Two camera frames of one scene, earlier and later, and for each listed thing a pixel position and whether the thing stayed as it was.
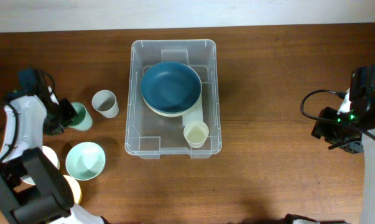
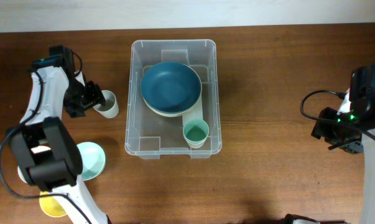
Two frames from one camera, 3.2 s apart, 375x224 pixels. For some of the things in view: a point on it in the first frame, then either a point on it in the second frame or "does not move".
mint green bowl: (85, 160) does not move
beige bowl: (176, 114) does not move
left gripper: (52, 128) to (96, 96)
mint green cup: (83, 122) to (196, 131)
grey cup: (105, 102) does not move
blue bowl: (171, 87) does not move
